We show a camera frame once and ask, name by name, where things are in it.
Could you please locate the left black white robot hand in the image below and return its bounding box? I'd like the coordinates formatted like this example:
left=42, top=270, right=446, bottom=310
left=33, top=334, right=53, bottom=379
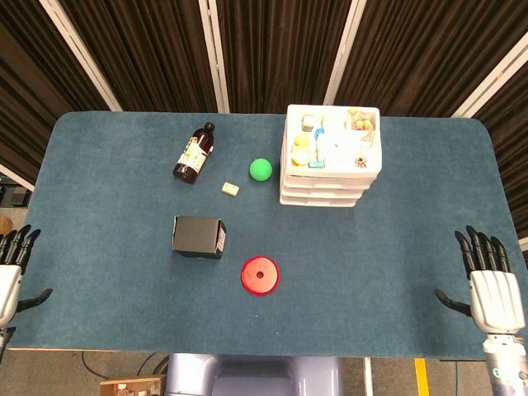
left=0, top=224, right=54, bottom=329

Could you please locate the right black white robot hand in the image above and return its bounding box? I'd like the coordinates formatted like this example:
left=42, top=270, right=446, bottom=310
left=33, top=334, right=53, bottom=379
left=434, top=224, right=521, bottom=336

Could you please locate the clear plastic drawer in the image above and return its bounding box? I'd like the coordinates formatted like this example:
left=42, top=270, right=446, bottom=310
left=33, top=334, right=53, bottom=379
left=279, top=192, right=361, bottom=208
left=281, top=172, right=380, bottom=190
left=280, top=183, right=371, bottom=200

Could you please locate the white drawer organizer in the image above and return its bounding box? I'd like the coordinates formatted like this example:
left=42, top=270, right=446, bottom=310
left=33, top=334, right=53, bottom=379
left=279, top=103, right=384, bottom=208

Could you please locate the blue-green table mat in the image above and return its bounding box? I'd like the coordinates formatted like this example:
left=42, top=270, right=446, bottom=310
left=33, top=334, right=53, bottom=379
left=7, top=111, right=528, bottom=360

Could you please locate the white table leg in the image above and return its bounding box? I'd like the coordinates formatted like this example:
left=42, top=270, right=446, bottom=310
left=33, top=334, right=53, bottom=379
left=362, top=357, right=375, bottom=396

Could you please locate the brown cardboard box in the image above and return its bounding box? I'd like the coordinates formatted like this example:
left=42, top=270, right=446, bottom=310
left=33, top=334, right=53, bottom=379
left=100, top=376, right=167, bottom=396

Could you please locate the black cardboard box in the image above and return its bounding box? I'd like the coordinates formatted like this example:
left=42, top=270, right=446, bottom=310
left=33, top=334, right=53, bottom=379
left=171, top=214, right=228, bottom=261

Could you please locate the brown plush toy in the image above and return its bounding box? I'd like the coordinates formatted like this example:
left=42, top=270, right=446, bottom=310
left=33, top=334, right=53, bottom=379
left=347, top=106, right=375, bottom=131

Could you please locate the brown glass bottle with label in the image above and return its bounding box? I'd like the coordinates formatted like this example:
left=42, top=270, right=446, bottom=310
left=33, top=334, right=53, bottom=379
left=172, top=121, right=216, bottom=184

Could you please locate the blue white tube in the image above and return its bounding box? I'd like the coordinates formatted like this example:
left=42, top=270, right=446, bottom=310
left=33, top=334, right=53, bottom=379
left=312, top=128, right=326, bottom=163

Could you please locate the red disc with hole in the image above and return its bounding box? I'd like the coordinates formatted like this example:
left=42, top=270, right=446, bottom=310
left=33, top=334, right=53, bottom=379
left=240, top=256, right=281, bottom=295

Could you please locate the purple-grey robot torso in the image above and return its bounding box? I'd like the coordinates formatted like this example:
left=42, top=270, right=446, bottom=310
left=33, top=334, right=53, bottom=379
left=164, top=353, right=343, bottom=396

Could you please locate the green ball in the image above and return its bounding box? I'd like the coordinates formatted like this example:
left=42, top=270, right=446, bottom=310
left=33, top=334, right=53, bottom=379
left=248, top=158, right=274, bottom=182

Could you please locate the dark brown pleated curtain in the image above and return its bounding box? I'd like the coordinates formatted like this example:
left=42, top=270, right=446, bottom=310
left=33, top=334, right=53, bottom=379
left=0, top=0, right=528, bottom=248

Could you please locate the black floor cable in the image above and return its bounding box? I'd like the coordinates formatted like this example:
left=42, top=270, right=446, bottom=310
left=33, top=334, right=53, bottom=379
left=80, top=351, right=111, bottom=380

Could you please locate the white frame post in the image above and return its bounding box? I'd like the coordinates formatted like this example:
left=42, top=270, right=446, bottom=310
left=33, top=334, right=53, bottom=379
left=197, top=0, right=231, bottom=114
left=323, top=0, right=368, bottom=106
left=39, top=0, right=123, bottom=112
left=450, top=31, right=528, bottom=120

